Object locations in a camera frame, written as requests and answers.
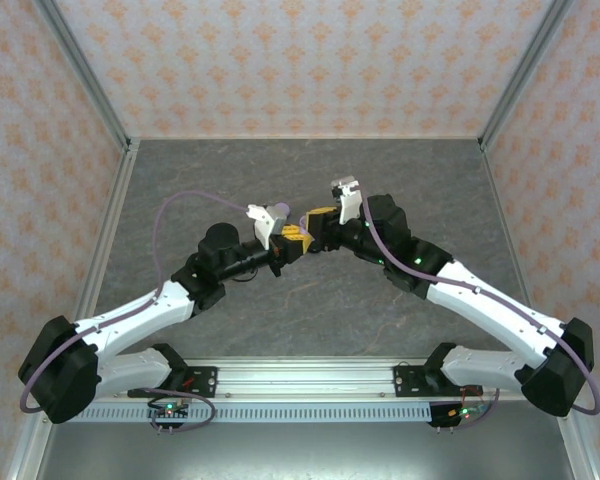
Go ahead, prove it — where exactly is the orange red wire bundle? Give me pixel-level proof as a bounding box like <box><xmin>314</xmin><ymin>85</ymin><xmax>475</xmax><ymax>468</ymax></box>
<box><xmin>457</xmin><ymin>382</ymin><xmax>484</xmax><ymax>404</ymax></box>

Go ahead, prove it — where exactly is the aluminium table side rail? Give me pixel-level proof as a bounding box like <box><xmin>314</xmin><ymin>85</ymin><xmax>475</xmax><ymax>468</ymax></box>
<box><xmin>479</xmin><ymin>139</ymin><xmax>534</xmax><ymax>306</ymax></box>
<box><xmin>69</xmin><ymin>138</ymin><xmax>142</xmax><ymax>346</ymax></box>

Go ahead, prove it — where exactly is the aluminium lower frame bar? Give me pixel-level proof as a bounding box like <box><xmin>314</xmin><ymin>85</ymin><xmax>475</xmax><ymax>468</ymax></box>
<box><xmin>554</xmin><ymin>402</ymin><xmax>600</xmax><ymax>480</ymax></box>
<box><xmin>4</xmin><ymin>424</ymin><xmax>51</xmax><ymax>480</ymax></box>

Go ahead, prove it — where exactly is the small circuit board with LED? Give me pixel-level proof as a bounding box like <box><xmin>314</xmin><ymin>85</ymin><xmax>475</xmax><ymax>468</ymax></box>
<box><xmin>147</xmin><ymin>398</ymin><xmax>190</xmax><ymax>421</ymax></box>
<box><xmin>447</xmin><ymin>403</ymin><xmax>487</xmax><ymax>420</ymax></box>

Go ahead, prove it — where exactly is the aluminium corner frame post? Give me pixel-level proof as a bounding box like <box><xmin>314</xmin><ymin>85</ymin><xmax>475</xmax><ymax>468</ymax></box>
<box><xmin>478</xmin><ymin>0</ymin><xmax>575</xmax><ymax>151</ymax></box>
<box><xmin>32</xmin><ymin>0</ymin><xmax>134</xmax><ymax>151</ymax></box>

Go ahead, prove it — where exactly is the purple circuit board cable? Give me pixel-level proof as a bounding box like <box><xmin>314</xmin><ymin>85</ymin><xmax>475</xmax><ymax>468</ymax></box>
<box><xmin>429</xmin><ymin>387</ymin><xmax>501</xmax><ymax>432</ymax></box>
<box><xmin>148</xmin><ymin>388</ymin><xmax>218</xmax><ymax>435</ymax></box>

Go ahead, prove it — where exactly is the slotted grey cable duct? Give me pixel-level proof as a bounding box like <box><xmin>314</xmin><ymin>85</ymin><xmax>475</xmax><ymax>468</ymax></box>
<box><xmin>87</xmin><ymin>403</ymin><xmax>435</xmax><ymax>425</ymax></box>

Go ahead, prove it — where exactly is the grey metal shelf sheet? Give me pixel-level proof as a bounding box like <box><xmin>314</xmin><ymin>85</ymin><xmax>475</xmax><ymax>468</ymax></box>
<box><xmin>34</xmin><ymin>402</ymin><xmax>589</xmax><ymax>480</ymax></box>

